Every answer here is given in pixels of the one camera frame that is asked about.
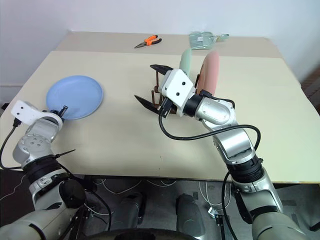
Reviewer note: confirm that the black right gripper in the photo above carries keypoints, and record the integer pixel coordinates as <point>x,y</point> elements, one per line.
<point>166,107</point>

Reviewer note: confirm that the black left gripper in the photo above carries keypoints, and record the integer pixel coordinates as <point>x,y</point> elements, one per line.
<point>55,112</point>

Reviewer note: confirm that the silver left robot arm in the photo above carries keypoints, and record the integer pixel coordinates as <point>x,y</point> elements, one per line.
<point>32,141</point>

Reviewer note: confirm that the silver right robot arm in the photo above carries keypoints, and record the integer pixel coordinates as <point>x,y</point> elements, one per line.
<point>220,112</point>

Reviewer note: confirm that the dark wooden dish rack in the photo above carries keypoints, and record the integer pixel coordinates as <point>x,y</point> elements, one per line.
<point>156,80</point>

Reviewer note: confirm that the blue plate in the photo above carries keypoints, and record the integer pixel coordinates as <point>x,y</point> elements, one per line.
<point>75,95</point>

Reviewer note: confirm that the green plate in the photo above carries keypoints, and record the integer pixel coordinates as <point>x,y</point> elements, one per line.
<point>186,62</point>

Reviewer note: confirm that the pink plate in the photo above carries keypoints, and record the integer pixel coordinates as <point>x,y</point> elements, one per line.
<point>211,72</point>

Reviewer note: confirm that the clear plastic bag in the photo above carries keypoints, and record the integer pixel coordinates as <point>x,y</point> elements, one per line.
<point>200,40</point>

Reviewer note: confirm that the dark rounded robot foot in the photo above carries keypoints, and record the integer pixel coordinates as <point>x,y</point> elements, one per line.
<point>188,210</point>
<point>130,206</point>

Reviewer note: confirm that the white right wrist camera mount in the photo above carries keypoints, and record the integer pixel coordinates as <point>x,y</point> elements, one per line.
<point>176,87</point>

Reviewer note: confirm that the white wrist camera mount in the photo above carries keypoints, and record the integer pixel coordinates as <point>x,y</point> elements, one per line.
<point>176,87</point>
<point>25,111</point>

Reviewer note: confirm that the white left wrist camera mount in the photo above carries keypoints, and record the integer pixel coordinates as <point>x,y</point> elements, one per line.
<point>25,111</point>

